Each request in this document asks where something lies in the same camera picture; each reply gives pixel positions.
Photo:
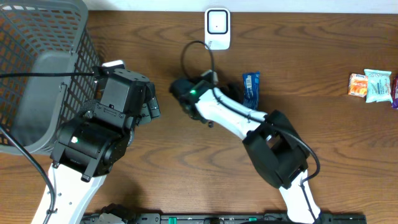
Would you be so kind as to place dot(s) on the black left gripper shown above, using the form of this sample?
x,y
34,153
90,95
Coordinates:
x,y
152,104

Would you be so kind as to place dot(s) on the blue Oreo cookie pack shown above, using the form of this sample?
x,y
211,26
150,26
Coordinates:
x,y
251,90

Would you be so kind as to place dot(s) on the small orange snack box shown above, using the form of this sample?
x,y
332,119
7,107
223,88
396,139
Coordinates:
x,y
358,85

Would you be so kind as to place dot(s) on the teal green snack packet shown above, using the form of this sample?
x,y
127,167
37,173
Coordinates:
x,y
379,86

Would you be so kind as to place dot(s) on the red purple snack packet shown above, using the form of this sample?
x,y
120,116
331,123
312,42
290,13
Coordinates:
x,y
395,93

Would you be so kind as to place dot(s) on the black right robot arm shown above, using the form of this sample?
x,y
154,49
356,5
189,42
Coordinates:
x,y
276,151

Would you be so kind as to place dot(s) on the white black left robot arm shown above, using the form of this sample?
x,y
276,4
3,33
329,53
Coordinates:
x,y
89,145

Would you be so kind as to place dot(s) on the grey plastic mesh basket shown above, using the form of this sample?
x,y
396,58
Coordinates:
x,y
47,57

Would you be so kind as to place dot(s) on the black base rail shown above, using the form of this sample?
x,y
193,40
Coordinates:
x,y
115,213

